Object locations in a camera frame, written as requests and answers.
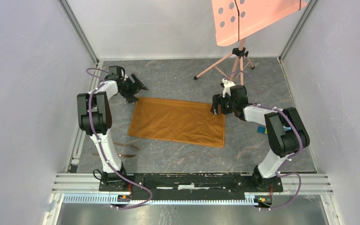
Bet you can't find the blue toy brick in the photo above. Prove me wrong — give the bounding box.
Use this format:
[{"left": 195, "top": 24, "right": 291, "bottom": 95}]
[{"left": 257, "top": 126, "right": 293, "bottom": 135}]

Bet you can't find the orange cloth napkin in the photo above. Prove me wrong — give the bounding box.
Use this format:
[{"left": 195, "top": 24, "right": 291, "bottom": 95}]
[{"left": 128, "top": 97, "right": 225, "bottom": 148}]

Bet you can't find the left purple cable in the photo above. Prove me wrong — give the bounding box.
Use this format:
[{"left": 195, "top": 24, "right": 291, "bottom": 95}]
[{"left": 86, "top": 67, "right": 153, "bottom": 210}]

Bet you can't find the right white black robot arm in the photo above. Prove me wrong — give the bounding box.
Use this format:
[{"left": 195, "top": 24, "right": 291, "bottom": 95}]
[{"left": 210, "top": 81, "right": 310, "bottom": 191}]

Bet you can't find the purple cable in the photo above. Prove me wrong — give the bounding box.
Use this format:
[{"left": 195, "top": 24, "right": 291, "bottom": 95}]
[
  {"left": 226, "top": 69, "right": 304, "bottom": 212},
  {"left": 86, "top": 67, "right": 153, "bottom": 210}
]

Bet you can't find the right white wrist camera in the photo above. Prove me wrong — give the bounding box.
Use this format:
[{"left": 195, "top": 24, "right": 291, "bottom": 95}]
[{"left": 220, "top": 78, "right": 235, "bottom": 98}]

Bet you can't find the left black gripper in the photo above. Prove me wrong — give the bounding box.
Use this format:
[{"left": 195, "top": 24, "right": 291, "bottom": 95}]
[{"left": 120, "top": 74, "right": 148, "bottom": 104}]

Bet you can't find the pink music stand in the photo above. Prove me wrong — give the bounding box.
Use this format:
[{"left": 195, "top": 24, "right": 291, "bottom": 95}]
[{"left": 194, "top": 0, "right": 307, "bottom": 85}]

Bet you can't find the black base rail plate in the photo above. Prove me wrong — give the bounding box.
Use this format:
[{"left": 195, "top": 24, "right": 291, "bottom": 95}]
[{"left": 99, "top": 172, "right": 284, "bottom": 201}]

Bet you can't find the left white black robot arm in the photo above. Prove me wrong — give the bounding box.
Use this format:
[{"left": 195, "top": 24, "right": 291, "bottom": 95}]
[{"left": 76, "top": 66, "right": 148, "bottom": 191}]

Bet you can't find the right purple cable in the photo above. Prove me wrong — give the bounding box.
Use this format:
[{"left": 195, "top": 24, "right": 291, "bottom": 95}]
[{"left": 226, "top": 69, "right": 304, "bottom": 212}]

